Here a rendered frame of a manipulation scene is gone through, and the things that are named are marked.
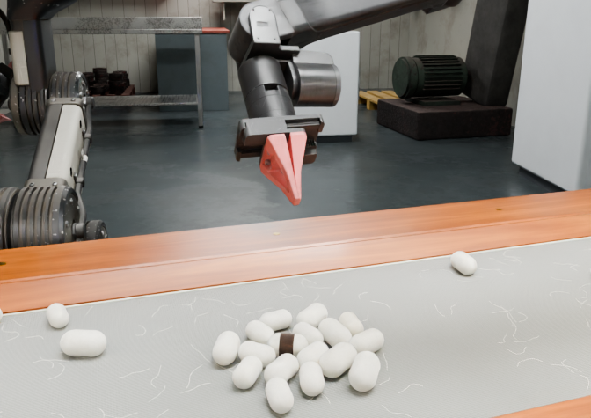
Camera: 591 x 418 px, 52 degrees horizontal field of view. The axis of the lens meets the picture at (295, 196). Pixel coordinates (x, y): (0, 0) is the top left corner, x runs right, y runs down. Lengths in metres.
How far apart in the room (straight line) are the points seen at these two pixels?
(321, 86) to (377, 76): 8.14
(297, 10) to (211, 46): 5.95
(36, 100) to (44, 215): 0.29
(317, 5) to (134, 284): 0.44
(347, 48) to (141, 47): 4.21
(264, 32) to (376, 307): 0.37
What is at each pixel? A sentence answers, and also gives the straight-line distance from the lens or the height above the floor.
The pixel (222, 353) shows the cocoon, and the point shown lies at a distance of 0.51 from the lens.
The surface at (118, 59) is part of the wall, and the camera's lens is 8.62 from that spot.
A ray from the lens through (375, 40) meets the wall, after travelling 8.87.
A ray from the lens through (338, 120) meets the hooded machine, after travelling 4.98.
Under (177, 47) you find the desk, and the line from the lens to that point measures 6.77.
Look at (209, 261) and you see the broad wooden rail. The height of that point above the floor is 0.76.
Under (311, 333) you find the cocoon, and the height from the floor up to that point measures 0.76.
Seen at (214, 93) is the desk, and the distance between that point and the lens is 6.81.
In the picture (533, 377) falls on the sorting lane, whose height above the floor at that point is 0.74.
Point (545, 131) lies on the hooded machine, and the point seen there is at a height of 0.36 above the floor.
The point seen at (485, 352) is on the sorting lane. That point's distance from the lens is 0.56.
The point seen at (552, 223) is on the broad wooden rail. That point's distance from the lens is 0.85.
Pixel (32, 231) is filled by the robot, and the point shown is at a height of 0.75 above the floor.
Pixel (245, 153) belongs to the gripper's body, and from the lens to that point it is 0.73.
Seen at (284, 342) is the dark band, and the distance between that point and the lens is 0.51.
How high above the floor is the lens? 1.02
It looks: 17 degrees down
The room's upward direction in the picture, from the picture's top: straight up
